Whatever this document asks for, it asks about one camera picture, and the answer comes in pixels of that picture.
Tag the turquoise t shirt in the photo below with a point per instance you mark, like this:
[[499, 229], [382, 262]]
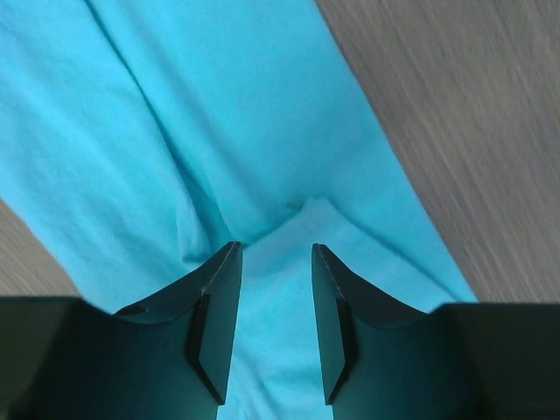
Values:
[[138, 137]]

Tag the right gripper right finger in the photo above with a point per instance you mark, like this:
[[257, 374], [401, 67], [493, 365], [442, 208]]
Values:
[[383, 359]]

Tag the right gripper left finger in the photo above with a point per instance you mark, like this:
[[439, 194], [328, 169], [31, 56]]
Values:
[[166, 356]]

